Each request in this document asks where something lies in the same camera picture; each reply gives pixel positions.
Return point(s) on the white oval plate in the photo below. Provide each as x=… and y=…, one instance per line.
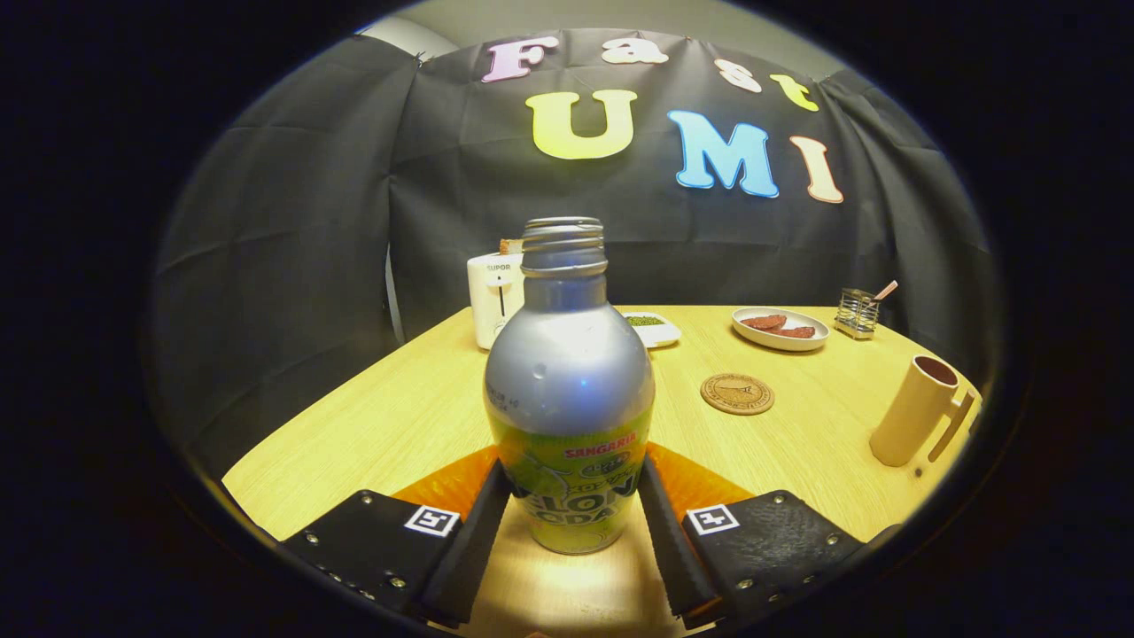
x=753, y=337

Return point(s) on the white toaster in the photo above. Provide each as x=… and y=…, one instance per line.
x=485, y=301

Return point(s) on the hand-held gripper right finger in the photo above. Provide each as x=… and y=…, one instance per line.
x=673, y=549

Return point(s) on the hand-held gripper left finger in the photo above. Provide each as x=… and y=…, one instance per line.
x=469, y=549

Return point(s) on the white divided tray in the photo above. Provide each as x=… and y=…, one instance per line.
x=663, y=335

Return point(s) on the toast slice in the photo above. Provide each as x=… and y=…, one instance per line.
x=509, y=246

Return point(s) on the light wooden table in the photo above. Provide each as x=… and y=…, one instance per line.
x=399, y=425

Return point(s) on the pink striped straw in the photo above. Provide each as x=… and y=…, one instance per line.
x=884, y=291

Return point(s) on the red-brown meat slice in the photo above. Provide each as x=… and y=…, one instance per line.
x=796, y=332
x=764, y=322

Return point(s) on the green beans heap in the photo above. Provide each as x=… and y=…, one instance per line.
x=645, y=321

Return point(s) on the silver green juice bottle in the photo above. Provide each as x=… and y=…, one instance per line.
x=567, y=381

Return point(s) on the round cork coaster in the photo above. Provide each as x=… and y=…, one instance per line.
x=737, y=394

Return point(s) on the black backdrop cloth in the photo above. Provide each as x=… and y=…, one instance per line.
x=292, y=221

